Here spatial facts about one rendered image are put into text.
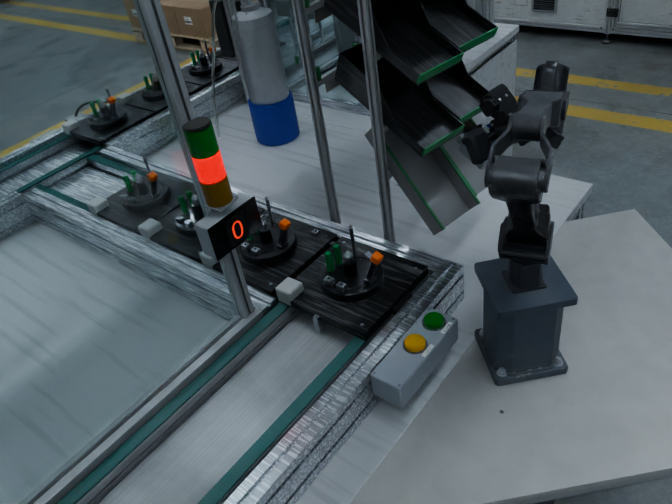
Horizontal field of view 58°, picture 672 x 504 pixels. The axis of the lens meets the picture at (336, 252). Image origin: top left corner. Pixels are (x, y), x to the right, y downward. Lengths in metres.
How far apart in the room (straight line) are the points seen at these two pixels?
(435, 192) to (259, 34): 0.86
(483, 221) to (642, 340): 0.52
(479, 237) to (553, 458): 0.65
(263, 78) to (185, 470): 1.32
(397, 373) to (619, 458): 0.40
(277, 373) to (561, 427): 0.55
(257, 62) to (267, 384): 1.15
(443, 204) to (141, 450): 0.83
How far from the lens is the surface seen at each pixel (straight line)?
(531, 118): 0.91
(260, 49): 2.05
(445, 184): 1.48
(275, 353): 1.29
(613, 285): 1.51
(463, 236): 1.62
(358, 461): 1.17
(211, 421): 1.22
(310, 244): 1.46
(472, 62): 2.65
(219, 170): 1.09
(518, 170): 0.86
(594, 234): 1.65
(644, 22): 5.13
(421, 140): 1.34
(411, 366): 1.16
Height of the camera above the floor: 1.84
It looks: 37 degrees down
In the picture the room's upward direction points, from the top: 10 degrees counter-clockwise
